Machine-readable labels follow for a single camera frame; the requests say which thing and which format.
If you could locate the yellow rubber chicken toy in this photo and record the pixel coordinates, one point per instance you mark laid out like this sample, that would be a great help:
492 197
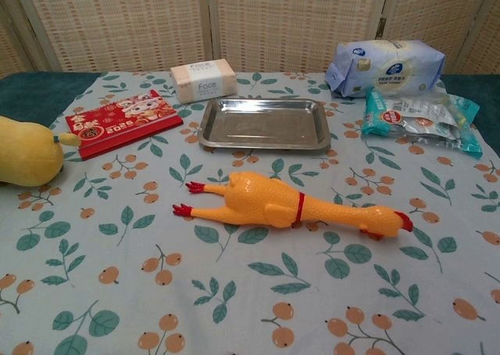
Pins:
265 198

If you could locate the silver metal tray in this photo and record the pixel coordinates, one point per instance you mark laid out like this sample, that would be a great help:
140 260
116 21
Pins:
261 124

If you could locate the peach Face tissue pack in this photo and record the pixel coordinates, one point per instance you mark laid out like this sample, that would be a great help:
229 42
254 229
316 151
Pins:
203 83

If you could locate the light blue tissue pack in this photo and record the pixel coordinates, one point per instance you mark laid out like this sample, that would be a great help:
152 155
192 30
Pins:
390 65

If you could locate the yellow plush toy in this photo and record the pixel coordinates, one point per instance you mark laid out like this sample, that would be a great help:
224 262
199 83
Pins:
27 151

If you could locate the teal snack bag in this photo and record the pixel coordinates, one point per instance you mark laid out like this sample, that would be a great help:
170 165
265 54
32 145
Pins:
410 120

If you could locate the floral leaf print tablecloth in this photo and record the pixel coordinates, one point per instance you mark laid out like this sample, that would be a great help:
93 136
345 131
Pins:
117 273

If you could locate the woven folding screen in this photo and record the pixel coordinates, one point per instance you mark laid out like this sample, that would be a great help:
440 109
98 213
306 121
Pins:
117 19

